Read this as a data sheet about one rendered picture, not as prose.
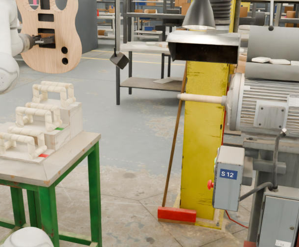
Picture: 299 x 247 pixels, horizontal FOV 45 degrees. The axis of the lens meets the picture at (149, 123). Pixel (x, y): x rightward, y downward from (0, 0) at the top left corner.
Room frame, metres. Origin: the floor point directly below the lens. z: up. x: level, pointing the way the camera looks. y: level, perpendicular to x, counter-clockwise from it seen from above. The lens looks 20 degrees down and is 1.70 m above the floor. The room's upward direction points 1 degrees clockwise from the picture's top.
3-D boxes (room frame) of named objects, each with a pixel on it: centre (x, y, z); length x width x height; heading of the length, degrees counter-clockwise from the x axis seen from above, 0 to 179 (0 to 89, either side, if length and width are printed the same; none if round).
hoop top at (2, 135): (1.56, 0.63, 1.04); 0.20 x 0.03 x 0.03; 74
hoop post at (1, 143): (1.59, 0.71, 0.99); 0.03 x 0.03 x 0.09
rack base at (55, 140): (1.76, 0.58, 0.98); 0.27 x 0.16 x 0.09; 75
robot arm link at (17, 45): (1.57, 0.64, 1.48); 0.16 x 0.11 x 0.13; 164
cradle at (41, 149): (1.58, 0.53, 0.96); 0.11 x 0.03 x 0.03; 165
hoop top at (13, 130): (1.64, 0.61, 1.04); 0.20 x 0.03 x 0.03; 74
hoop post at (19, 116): (1.74, 0.67, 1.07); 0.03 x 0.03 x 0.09
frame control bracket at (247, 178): (1.31, -0.40, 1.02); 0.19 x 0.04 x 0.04; 165
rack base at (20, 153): (1.61, 0.62, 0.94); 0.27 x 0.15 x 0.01; 75
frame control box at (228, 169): (1.25, -0.39, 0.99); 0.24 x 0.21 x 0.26; 75
